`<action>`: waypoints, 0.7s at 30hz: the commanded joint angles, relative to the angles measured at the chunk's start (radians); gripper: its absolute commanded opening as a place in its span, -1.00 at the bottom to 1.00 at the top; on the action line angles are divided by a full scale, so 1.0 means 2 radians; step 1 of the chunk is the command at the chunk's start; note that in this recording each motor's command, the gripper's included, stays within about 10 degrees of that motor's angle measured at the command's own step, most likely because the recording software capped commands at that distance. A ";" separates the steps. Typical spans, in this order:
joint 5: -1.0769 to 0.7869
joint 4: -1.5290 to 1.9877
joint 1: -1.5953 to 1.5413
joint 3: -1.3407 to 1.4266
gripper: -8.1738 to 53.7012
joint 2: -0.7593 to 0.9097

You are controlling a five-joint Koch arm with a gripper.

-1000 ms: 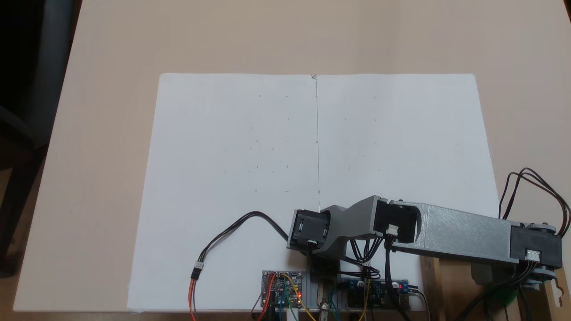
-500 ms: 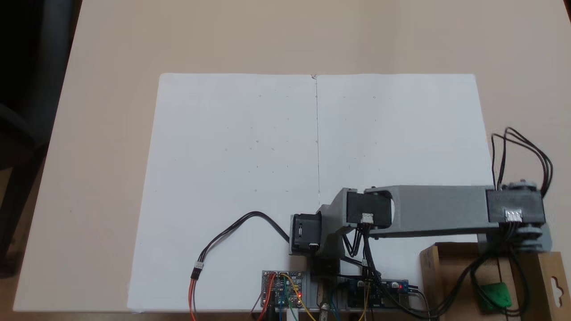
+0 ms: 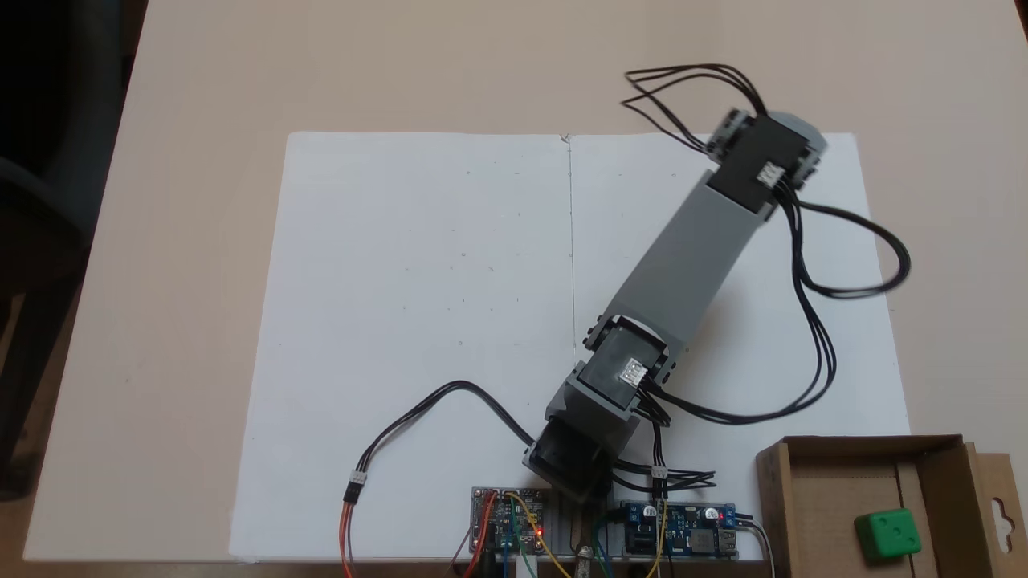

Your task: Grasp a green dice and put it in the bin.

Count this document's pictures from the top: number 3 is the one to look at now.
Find green dice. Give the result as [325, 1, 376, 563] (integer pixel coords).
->
[853, 507, 924, 563]

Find white paper sheet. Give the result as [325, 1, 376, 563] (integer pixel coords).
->
[569, 132, 912, 561]
[229, 132, 577, 561]

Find green circuit board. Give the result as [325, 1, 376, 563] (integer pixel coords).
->
[471, 486, 555, 555]

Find metal table clamp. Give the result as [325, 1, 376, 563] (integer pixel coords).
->
[562, 499, 602, 578]

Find blue circuit board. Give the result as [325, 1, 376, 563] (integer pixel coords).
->
[621, 502, 740, 560]

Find brown cardboard box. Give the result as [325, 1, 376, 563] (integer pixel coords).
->
[755, 434, 1028, 578]

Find black short cable white connector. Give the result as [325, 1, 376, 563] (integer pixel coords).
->
[610, 393, 718, 503]

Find black cable with white plug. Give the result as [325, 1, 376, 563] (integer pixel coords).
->
[345, 380, 537, 503]

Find orange red wires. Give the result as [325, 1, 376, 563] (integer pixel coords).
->
[338, 498, 359, 578]

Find black looped wrist cable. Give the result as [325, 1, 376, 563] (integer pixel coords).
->
[621, 64, 769, 155]

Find black long looped cable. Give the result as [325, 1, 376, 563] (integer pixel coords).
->
[641, 181, 912, 425]

